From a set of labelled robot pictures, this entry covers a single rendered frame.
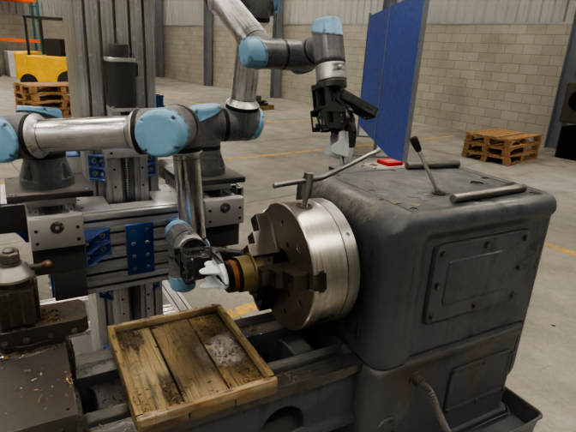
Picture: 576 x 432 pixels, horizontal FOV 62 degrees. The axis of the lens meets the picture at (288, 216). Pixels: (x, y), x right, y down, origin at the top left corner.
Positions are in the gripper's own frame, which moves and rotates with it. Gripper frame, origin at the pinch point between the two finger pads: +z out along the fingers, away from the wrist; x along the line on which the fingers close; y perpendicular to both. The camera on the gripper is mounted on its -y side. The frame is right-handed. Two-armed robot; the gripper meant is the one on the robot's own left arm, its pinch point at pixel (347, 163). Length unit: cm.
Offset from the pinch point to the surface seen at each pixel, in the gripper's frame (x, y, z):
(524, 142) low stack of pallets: -429, -671, -45
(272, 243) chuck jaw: -6.4, 19.9, 17.7
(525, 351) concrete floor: -85, -174, 110
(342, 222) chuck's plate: 6.2, 7.4, 13.9
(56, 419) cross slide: 8, 70, 40
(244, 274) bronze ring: -2.1, 29.6, 23.2
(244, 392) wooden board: 5, 35, 47
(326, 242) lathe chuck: 8.3, 13.6, 17.6
